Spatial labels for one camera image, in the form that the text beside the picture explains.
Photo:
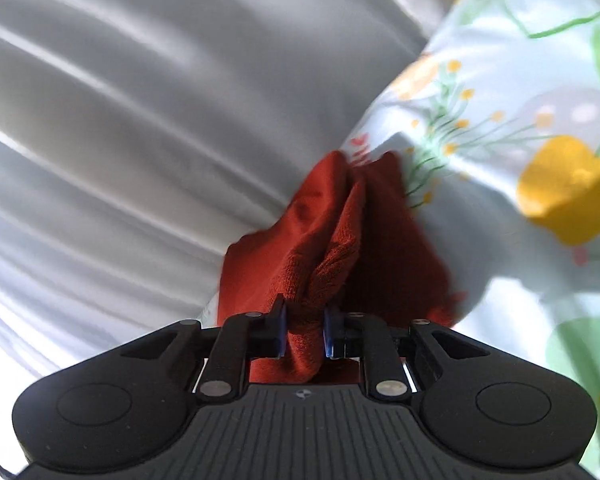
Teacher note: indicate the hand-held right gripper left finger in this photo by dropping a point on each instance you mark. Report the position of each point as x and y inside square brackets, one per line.
[281, 332]

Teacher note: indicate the white curtain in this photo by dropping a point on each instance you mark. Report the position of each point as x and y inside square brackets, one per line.
[155, 135]

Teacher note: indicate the floral bed sheet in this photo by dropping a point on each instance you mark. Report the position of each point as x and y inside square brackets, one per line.
[505, 200]

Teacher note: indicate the red knit sweater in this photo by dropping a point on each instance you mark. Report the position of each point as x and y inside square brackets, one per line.
[330, 240]

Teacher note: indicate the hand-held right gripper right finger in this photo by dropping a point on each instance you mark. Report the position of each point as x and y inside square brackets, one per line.
[328, 332]

